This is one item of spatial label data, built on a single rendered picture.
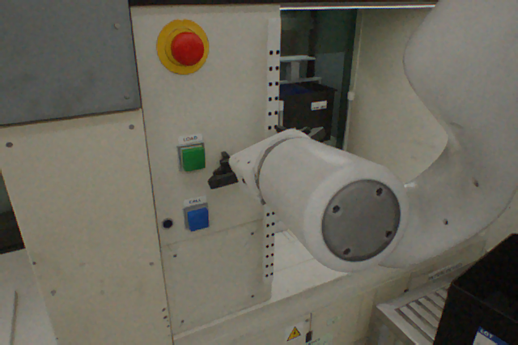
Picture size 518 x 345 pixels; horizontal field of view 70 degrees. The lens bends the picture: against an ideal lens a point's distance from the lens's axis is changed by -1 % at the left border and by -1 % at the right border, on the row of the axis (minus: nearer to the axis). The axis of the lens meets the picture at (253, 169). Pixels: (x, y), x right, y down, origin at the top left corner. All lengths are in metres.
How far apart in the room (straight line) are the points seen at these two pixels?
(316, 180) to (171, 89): 0.29
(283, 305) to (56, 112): 0.55
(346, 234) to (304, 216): 0.03
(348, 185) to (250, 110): 0.32
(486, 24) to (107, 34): 0.37
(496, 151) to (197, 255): 0.48
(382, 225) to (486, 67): 0.12
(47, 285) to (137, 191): 0.18
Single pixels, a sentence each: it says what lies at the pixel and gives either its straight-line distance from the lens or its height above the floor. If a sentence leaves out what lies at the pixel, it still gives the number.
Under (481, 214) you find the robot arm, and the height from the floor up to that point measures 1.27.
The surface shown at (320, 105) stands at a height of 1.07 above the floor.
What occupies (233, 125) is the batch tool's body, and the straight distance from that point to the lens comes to 0.55.
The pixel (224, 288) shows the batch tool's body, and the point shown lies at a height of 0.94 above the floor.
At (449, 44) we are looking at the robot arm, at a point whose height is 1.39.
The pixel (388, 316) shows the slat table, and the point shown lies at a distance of 0.95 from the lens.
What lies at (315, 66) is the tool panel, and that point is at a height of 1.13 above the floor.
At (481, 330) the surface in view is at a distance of 0.82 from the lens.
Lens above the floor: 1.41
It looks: 25 degrees down
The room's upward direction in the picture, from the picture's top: straight up
